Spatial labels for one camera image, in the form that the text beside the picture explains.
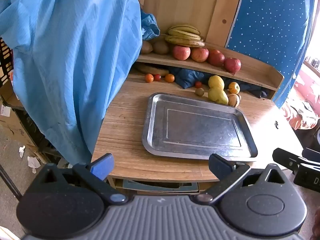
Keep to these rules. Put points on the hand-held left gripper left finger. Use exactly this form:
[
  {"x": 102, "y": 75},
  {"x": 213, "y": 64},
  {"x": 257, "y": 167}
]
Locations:
[{"x": 102, "y": 167}]

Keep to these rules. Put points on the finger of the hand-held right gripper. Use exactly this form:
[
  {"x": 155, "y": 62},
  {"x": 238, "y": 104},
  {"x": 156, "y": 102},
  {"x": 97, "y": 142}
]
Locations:
[
  {"x": 285, "y": 158},
  {"x": 312, "y": 155}
]

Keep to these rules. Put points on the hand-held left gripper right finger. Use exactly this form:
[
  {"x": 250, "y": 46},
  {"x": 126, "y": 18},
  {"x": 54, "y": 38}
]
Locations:
[{"x": 219, "y": 166}]

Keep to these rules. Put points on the metal tray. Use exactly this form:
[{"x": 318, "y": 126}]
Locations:
[{"x": 200, "y": 127}]

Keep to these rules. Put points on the purple striped pepino melon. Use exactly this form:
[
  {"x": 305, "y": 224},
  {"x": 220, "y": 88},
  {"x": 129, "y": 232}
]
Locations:
[{"x": 233, "y": 100}]

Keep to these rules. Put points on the yellow pear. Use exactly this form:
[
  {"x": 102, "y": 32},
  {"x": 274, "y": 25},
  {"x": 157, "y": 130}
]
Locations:
[{"x": 217, "y": 96}]

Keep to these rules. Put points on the small greenish kiwi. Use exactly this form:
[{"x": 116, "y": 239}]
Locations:
[{"x": 199, "y": 91}]

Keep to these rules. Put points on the yellow lemon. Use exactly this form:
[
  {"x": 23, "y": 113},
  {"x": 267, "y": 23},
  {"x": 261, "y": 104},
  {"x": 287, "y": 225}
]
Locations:
[{"x": 216, "y": 82}]

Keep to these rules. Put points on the small red tomato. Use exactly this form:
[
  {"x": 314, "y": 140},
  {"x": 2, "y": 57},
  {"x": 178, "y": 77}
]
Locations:
[
  {"x": 157, "y": 77},
  {"x": 198, "y": 84}
]

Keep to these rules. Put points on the small orange tomato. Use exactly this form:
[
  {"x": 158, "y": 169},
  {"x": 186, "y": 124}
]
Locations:
[
  {"x": 169, "y": 78},
  {"x": 149, "y": 78}
]

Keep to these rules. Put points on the pink floral blanket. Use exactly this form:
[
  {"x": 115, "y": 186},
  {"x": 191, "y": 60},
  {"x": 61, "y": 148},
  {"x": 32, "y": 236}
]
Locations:
[{"x": 305, "y": 112}]

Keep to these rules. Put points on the crumpled white paper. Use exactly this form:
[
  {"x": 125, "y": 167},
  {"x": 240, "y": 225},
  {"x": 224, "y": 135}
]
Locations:
[
  {"x": 22, "y": 151},
  {"x": 33, "y": 162}
]

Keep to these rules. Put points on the orange speckled pepino melon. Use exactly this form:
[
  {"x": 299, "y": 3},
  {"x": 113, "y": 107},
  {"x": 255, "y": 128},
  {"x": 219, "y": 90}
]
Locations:
[{"x": 234, "y": 87}]

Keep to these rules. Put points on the dark blue quilted jacket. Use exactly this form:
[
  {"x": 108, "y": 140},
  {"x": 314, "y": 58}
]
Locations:
[{"x": 185, "y": 76}]

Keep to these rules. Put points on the cardboard box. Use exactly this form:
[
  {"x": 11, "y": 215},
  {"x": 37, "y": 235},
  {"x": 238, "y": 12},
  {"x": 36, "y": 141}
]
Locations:
[{"x": 10, "y": 127}]

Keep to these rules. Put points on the dark red apple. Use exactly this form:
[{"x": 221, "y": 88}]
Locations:
[
  {"x": 232, "y": 65},
  {"x": 216, "y": 58}
]

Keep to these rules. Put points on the curved wooden shelf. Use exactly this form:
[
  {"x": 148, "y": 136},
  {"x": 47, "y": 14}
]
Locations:
[{"x": 190, "y": 63}]

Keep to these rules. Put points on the orange-red apple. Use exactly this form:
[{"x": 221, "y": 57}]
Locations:
[{"x": 199, "y": 55}]

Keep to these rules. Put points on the light blue cloth garment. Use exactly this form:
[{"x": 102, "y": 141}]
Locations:
[{"x": 75, "y": 55}]

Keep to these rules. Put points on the pink striped apple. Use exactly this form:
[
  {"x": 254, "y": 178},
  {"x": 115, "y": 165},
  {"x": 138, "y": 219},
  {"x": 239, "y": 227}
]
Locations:
[{"x": 181, "y": 53}]

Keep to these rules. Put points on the brown spotted banana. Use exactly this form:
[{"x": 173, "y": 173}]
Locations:
[{"x": 186, "y": 44}]

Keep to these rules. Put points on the brown kiwi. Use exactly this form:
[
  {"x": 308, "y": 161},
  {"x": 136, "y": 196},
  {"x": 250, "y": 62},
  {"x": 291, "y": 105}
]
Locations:
[
  {"x": 146, "y": 47},
  {"x": 161, "y": 47}
]

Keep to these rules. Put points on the bunch of bananas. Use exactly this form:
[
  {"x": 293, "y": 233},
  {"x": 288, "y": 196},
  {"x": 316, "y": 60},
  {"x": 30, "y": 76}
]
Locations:
[{"x": 185, "y": 39}]

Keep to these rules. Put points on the yellow banana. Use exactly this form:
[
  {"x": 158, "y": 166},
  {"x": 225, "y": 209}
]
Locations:
[{"x": 185, "y": 33}]

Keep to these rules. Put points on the blue polka dot cloth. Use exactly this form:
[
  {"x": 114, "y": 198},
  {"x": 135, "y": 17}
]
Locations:
[{"x": 270, "y": 17}]

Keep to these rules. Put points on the green-yellow banana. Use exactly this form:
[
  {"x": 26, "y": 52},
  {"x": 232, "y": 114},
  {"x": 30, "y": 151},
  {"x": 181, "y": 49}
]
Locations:
[{"x": 185, "y": 27}]

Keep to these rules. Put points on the black plastic crate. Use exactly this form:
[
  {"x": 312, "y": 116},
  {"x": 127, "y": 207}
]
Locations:
[{"x": 5, "y": 55}]

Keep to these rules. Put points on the pale wooden panel board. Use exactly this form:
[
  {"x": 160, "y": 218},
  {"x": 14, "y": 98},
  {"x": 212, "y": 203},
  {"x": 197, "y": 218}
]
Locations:
[{"x": 190, "y": 5}]

